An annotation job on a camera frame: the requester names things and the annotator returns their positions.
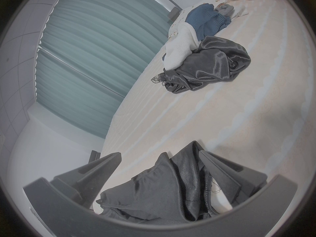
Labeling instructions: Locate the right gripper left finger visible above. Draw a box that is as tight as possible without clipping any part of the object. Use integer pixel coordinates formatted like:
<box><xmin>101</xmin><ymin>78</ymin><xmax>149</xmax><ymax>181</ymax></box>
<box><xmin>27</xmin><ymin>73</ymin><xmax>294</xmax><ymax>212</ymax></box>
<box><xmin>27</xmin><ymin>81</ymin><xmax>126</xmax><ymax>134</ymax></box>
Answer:
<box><xmin>51</xmin><ymin>152</ymin><xmax>122</xmax><ymax>203</ymax></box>

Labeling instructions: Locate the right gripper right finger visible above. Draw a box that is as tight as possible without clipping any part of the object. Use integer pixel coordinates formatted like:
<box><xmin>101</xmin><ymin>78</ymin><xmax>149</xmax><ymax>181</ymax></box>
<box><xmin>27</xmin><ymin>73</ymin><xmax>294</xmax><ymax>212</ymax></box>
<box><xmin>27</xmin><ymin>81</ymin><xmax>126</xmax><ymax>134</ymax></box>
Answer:
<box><xmin>199</xmin><ymin>150</ymin><xmax>268</xmax><ymax>205</ymax></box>

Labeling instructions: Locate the black T-shirt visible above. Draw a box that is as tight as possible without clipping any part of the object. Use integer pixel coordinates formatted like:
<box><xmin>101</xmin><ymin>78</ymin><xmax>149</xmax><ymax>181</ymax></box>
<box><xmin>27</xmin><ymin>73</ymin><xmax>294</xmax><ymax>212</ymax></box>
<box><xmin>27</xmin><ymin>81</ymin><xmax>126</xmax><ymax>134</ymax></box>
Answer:
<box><xmin>96</xmin><ymin>140</ymin><xmax>234</xmax><ymax>224</ymax></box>

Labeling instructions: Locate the bed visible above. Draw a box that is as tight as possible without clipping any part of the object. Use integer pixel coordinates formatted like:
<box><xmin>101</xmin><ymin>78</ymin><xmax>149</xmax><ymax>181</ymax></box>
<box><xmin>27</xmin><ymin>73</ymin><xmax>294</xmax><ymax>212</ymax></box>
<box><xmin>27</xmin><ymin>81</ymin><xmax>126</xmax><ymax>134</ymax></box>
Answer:
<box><xmin>101</xmin><ymin>0</ymin><xmax>314</xmax><ymax>219</ymax></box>

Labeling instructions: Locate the blue-green curtain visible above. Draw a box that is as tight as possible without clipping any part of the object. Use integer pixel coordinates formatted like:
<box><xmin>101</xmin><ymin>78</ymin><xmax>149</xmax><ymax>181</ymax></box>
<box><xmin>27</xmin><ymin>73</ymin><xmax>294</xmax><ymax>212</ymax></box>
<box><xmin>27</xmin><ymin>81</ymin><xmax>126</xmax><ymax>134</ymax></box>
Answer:
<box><xmin>34</xmin><ymin>50</ymin><xmax>126</xmax><ymax>140</ymax></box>
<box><xmin>38</xmin><ymin>0</ymin><xmax>174</xmax><ymax>99</ymax></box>

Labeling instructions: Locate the black satin garment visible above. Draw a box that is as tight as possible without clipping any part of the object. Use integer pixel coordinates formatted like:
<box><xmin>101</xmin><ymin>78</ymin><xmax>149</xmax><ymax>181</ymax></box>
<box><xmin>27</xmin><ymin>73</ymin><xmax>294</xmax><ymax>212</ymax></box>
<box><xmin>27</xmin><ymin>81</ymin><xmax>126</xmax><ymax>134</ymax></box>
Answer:
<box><xmin>151</xmin><ymin>36</ymin><xmax>251</xmax><ymax>94</ymax></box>

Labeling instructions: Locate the white garment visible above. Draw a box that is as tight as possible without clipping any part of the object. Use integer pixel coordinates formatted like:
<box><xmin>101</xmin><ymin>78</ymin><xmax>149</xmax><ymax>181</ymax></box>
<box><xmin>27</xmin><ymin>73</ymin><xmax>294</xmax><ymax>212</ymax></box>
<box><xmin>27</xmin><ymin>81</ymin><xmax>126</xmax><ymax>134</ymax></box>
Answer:
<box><xmin>163</xmin><ymin>22</ymin><xmax>200</xmax><ymax>71</ymax></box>

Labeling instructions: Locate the white printed pillow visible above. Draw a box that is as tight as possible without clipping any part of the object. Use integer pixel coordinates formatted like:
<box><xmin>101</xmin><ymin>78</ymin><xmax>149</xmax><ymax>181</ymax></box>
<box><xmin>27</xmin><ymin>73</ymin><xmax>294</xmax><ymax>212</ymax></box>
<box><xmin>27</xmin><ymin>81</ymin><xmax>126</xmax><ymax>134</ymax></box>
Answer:
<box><xmin>167</xmin><ymin>0</ymin><xmax>249</xmax><ymax>41</ymax></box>

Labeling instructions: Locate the blue knitted garment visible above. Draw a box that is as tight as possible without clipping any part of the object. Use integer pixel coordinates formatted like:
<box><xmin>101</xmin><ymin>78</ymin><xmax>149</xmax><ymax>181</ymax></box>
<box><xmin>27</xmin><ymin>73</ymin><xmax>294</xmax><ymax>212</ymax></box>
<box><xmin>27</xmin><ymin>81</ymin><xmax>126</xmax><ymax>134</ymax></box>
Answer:
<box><xmin>185</xmin><ymin>4</ymin><xmax>232</xmax><ymax>40</ymax></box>

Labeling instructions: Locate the grey garment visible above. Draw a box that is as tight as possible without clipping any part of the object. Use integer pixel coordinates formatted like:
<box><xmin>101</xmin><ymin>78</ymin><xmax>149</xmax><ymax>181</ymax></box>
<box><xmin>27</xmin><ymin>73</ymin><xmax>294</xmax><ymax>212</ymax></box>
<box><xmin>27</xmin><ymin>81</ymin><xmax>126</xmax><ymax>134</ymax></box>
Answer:
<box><xmin>214</xmin><ymin>4</ymin><xmax>235</xmax><ymax>18</ymax></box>

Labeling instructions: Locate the grey bedside table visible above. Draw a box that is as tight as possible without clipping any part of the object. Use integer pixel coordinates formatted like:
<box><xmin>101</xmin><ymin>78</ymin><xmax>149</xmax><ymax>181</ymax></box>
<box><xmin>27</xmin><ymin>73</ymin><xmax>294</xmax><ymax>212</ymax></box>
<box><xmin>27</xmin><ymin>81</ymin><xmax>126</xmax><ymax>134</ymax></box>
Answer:
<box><xmin>169</xmin><ymin>7</ymin><xmax>182</xmax><ymax>22</ymax></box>

